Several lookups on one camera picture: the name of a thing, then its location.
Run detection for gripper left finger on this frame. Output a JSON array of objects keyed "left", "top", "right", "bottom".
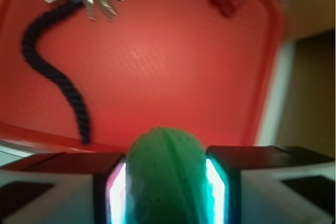
[{"left": 1, "top": 152, "right": 125, "bottom": 223}]

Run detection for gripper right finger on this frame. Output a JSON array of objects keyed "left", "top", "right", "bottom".
[{"left": 206, "top": 146, "right": 335, "bottom": 223}]

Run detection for green dimpled ball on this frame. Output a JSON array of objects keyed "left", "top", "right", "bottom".
[{"left": 125, "top": 127, "right": 214, "bottom": 223}]

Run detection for orange plastic tray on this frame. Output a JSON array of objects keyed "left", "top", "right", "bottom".
[{"left": 1, "top": 0, "right": 284, "bottom": 151}]

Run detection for dark blue rope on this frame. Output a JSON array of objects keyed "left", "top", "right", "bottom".
[{"left": 21, "top": 0, "right": 91, "bottom": 145}]

